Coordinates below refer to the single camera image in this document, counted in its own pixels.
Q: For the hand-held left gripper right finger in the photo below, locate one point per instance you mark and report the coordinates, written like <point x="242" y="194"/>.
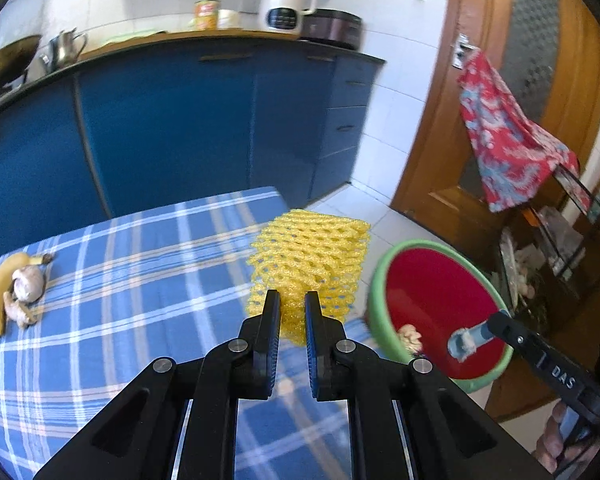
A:
<point x="312" y="350"/>

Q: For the red basin with green rim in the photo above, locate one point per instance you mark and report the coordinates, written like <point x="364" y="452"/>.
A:
<point x="425" y="290"/>

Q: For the garlic bulb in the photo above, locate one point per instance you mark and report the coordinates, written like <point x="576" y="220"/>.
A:
<point x="29" y="284"/>

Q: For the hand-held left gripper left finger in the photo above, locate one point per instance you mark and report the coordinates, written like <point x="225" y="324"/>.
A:
<point x="272" y="345"/>

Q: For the person's right hand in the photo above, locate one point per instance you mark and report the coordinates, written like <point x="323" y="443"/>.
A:
<point x="547" y="440"/>

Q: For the light green tray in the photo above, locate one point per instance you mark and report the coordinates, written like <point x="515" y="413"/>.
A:
<point x="135" y="36"/>

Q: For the gas stove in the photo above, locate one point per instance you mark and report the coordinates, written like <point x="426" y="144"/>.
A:
<point x="2" y="94"/>

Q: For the red floral cloth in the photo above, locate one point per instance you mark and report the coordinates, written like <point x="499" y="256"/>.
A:
<point x="500" y="135"/>

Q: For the yellow foam fruit net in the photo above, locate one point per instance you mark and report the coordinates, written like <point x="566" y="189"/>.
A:
<point x="310" y="255"/>

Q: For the blue kitchen base cabinet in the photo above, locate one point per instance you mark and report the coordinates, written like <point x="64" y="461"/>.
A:
<point x="180" y="120"/>

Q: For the white electric kettle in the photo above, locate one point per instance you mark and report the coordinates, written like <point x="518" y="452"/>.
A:
<point x="280" y="5"/>

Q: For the ginger root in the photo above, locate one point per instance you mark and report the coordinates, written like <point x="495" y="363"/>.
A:
<point x="20" y="312"/>

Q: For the steel kettle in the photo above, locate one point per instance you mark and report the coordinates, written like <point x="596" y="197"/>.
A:
<point x="62" y="49"/>

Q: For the wooden door with glass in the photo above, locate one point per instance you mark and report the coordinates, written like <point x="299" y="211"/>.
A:
<point x="440" y="135"/>

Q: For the dark rice cooker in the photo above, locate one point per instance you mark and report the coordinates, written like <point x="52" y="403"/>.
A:
<point x="330" y="30"/>

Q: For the dark bottle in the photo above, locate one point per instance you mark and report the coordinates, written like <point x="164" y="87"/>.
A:
<point x="599" y="205"/>

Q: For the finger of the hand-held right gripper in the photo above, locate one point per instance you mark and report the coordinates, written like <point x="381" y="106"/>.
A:
<point x="500" y="327"/>

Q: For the dark wok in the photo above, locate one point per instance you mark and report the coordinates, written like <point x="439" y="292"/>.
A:
<point x="5" y="62"/>

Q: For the yellow tin can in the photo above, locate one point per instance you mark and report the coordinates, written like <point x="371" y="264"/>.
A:
<point x="207" y="15"/>

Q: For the black metal rack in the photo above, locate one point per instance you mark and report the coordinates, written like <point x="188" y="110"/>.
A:
<point x="575" y="280"/>

